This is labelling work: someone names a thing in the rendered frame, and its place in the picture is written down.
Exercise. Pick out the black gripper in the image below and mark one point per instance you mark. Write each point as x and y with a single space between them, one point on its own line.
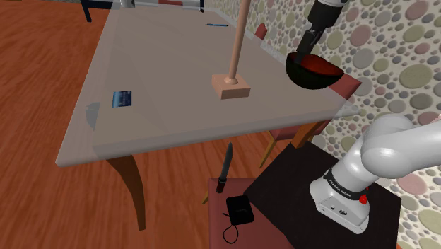
324 17

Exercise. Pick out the black bowl with red inside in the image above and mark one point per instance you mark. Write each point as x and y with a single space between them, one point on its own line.
310 76

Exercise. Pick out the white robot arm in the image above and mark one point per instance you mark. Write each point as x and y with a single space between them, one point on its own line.
348 172

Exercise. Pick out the blue pen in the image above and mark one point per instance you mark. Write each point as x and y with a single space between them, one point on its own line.
217 24

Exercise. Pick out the wooden pole on square base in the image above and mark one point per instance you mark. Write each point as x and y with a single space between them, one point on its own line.
234 88

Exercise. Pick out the pale table with brown legs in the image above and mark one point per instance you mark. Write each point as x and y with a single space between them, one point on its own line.
165 62

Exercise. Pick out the black robot stand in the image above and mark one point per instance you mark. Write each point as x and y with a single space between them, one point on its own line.
289 179

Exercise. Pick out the black knife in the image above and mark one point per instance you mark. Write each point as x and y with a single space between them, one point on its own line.
225 165

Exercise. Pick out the blue card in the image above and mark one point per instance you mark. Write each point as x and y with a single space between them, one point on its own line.
122 99

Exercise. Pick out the dark blue table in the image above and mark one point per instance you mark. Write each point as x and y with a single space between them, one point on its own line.
86 10

